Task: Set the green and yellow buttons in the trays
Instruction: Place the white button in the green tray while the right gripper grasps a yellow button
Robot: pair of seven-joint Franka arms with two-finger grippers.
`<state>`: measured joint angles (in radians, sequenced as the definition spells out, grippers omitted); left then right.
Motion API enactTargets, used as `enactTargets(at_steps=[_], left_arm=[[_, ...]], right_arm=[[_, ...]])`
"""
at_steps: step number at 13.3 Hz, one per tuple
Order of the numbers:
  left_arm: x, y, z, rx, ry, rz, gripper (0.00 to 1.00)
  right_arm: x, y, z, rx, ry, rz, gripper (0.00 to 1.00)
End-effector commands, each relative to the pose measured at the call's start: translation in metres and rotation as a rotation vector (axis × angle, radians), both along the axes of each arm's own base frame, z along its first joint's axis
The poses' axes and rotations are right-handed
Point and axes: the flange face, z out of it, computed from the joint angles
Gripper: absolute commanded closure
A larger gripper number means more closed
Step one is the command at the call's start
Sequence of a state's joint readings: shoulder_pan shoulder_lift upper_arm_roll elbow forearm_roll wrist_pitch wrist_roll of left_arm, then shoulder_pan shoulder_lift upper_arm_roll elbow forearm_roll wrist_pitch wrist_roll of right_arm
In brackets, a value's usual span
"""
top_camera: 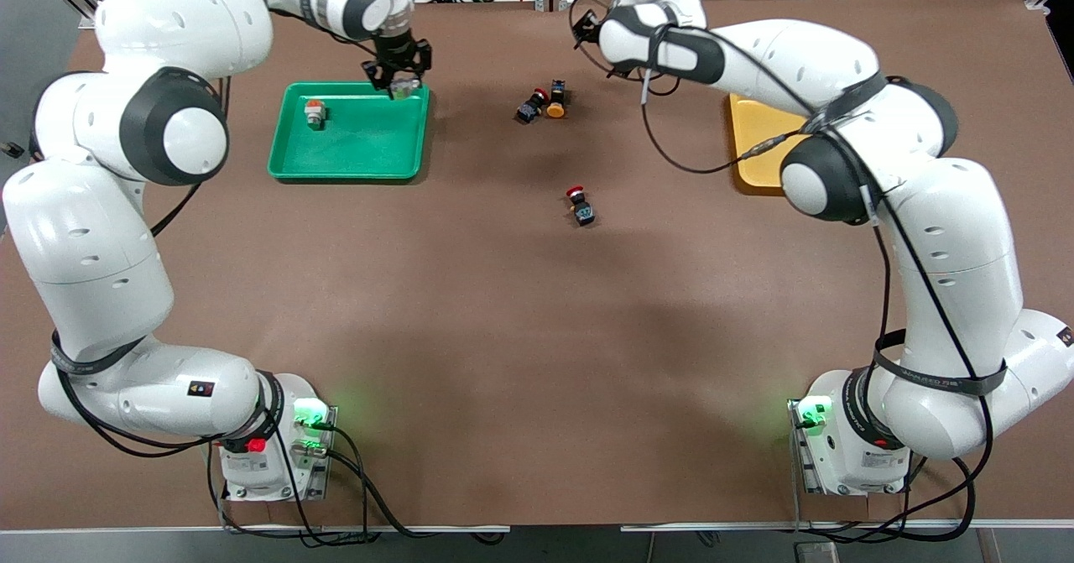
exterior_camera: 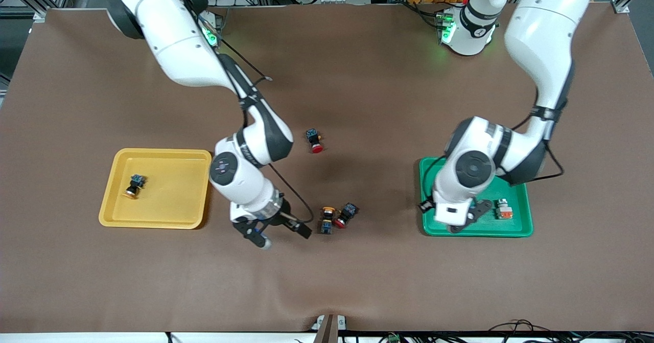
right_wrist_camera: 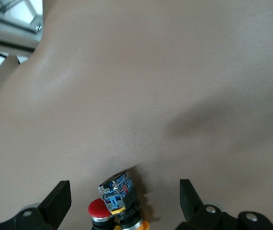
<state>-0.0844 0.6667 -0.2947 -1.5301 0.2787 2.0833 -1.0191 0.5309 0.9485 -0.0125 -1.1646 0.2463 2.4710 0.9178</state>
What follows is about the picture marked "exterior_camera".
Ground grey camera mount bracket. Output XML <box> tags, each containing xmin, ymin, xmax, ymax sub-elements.
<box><xmin>312</xmin><ymin>314</ymin><xmax>348</xmax><ymax>343</ymax></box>

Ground yellow plastic tray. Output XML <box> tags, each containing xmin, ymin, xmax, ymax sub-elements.
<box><xmin>98</xmin><ymin>148</ymin><xmax>213</xmax><ymax>230</ymax></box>

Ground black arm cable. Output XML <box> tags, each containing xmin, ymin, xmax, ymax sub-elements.
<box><xmin>420</xmin><ymin>103</ymin><xmax>565</xmax><ymax>205</ymax></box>
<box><xmin>184</xmin><ymin>0</ymin><xmax>314</xmax><ymax>224</ymax></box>

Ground black cable bundle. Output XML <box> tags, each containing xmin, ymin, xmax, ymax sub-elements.
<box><xmin>485</xmin><ymin>319</ymin><xmax>568</xmax><ymax>343</ymax></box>

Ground green plastic tray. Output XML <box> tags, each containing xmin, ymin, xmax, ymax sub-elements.
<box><xmin>419</xmin><ymin>157</ymin><xmax>534</xmax><ymax>238</ymax></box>

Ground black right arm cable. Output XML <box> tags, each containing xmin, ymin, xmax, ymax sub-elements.
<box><xmin>184</xmin><ymin>0</ymin><xmax>314</xmax><ymax>224</ymax></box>

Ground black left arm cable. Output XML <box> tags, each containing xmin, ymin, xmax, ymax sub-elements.
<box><xmin>420</xmin><ymin>103</ymin><xmax>565</xmax><ymax>205</ymax></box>

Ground brown table mat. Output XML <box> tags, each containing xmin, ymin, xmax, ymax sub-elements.
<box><xmin>0</xmin><ymin>3</ymin><xmax>654</xmax><ymax>333</ymax></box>

